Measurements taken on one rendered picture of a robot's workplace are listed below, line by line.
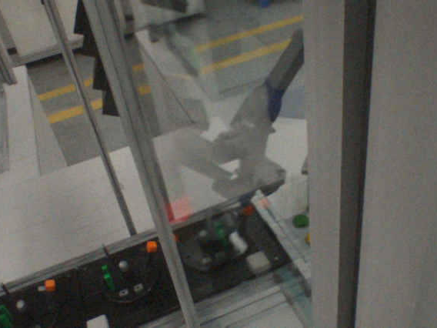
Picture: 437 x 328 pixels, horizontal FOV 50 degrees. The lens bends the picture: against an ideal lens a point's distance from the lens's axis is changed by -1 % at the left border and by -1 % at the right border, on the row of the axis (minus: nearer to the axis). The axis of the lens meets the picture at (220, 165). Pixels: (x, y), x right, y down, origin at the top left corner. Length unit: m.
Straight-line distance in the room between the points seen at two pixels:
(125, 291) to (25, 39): 4.06
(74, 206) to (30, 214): 0.15
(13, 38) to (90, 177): 3.37
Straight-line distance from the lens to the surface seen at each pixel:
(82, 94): 1.12
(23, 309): 1.21
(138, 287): 1.16
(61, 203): 1.71
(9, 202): 1.83
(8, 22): 4.97
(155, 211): 0.81
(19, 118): 2.33
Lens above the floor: 1.89
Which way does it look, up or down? 38 degrees down
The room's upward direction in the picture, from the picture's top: 10 degrees counter-clockwise
